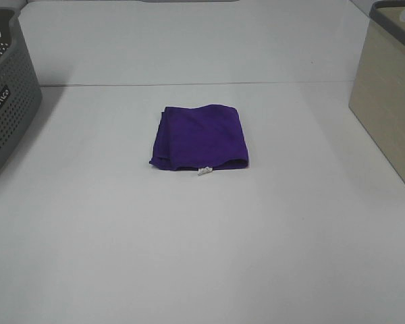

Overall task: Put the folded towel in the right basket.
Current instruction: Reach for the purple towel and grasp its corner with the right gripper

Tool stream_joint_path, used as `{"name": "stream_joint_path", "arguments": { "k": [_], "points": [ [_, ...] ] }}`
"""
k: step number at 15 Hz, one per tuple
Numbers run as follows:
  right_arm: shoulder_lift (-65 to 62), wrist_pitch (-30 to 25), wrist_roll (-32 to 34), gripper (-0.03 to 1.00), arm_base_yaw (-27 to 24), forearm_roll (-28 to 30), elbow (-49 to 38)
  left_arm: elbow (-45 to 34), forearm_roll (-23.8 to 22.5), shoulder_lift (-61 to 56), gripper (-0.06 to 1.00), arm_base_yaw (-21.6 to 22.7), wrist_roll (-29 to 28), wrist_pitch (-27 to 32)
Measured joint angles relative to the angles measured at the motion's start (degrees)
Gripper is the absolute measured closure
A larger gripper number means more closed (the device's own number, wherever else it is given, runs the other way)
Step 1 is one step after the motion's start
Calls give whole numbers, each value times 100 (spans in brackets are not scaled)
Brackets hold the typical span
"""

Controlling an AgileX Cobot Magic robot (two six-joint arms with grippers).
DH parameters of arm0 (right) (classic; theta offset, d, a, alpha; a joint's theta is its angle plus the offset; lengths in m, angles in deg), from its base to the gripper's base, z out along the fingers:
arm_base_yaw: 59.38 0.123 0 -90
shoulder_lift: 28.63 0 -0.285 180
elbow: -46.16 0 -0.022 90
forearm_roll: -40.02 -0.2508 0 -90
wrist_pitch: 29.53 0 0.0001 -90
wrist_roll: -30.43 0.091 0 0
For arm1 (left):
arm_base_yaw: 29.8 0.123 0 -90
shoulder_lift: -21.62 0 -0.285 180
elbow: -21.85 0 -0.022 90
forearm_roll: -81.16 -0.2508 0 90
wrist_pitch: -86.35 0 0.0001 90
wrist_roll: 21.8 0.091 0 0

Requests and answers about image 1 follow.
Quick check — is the purple towel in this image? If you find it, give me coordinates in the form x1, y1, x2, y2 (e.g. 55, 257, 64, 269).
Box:
149, 104, 249, 172

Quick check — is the beige storage bin grey rim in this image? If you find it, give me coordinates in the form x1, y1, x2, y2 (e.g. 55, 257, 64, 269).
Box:
349, 1, 405, 184

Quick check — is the grey perforated plastic basket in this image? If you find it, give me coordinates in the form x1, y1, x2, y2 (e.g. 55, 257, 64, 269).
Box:
0, 7, 43, 171

